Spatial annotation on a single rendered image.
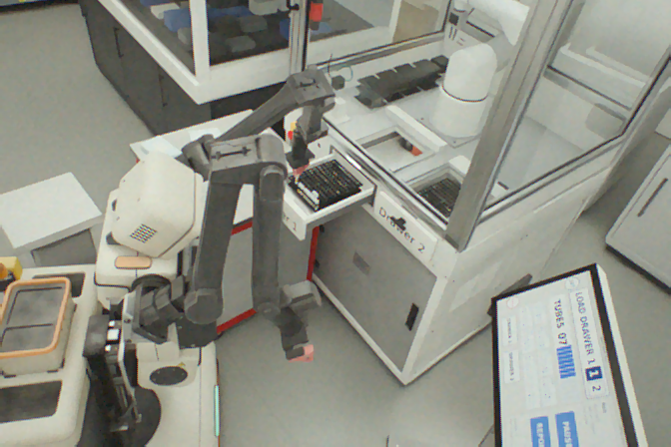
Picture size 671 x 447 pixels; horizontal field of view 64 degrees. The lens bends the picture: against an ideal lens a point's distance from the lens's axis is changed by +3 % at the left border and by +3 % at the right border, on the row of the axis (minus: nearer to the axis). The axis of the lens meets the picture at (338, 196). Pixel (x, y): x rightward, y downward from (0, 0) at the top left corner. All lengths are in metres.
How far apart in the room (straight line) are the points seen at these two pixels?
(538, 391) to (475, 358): 1.32
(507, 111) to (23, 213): 1.64
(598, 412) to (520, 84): 0.76
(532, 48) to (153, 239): 0.98
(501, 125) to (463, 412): 1.46
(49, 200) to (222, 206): 1.29
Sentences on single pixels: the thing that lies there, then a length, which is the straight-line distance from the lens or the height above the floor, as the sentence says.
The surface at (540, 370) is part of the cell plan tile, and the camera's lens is 1.44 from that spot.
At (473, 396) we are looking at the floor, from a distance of 2.61.
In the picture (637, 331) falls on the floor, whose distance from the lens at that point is 3.24.
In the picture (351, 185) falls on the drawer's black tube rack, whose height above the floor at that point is 0.90.
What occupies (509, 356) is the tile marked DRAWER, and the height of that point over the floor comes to 1.00.
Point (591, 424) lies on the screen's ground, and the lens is 1.33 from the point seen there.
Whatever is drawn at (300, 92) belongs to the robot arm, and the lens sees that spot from 1.29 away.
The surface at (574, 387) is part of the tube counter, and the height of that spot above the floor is 1.12.
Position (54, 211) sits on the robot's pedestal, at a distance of 2.13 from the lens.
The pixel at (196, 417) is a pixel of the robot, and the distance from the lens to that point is 2.10.
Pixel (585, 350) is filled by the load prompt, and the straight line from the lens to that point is 1.42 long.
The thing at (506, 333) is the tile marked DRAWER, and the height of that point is 1.00.
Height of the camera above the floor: 2.18
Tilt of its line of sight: 42 degrees down
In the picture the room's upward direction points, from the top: 9 degrees clockwise
